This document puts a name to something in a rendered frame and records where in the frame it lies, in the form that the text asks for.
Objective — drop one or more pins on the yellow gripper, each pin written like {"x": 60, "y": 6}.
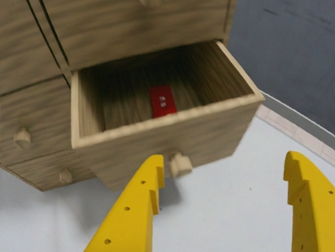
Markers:
{"x": 128, "y": 226}

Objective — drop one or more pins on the red 9v battery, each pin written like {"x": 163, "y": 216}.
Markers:
{"x": 161, "y": 100}

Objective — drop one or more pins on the wooden chest of drawers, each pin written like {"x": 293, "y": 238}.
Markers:
{"x": 66, "y": 67}

